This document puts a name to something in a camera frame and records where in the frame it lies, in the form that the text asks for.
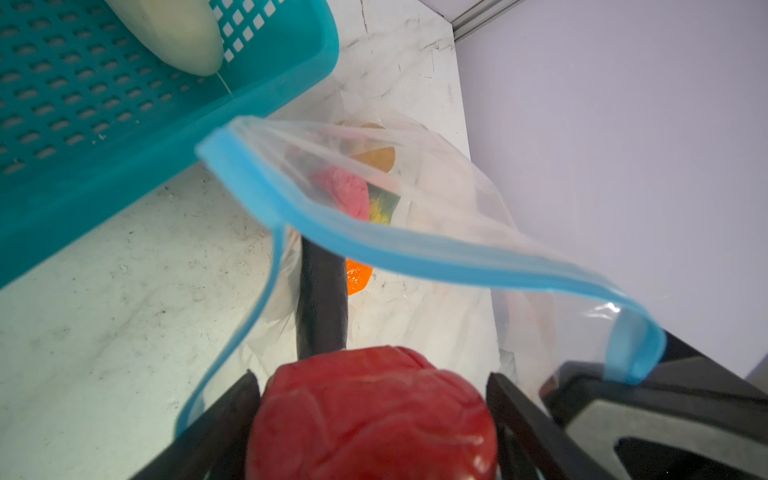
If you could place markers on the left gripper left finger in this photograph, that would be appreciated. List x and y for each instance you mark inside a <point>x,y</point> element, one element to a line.
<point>214,446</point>

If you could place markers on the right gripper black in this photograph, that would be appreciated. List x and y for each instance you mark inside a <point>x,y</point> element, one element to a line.
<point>691,418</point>

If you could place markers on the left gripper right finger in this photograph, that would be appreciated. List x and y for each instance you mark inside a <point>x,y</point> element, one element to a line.
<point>530,444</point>

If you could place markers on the red bell pepper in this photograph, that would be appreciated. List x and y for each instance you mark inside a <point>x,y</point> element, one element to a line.
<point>374,413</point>

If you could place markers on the dark purple eggplant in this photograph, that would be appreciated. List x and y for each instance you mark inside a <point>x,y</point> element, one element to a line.
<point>322,308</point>

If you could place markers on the orange tangerine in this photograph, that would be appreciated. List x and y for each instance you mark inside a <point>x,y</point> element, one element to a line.
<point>358,276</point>

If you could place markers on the clear zip bag blue zipper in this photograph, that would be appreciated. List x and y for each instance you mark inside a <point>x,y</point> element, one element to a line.
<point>453,277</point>

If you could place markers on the pink red dragon fruit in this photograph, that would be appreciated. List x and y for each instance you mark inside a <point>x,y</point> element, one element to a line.
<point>349,192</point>

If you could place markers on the orange yellow mango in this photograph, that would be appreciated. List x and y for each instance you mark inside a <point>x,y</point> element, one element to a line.
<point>370,152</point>

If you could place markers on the teal plastic basket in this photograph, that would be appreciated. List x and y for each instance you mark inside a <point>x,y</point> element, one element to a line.
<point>91,120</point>

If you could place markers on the green yellow papaya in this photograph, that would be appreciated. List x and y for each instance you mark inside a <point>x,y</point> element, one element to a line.
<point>382,205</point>

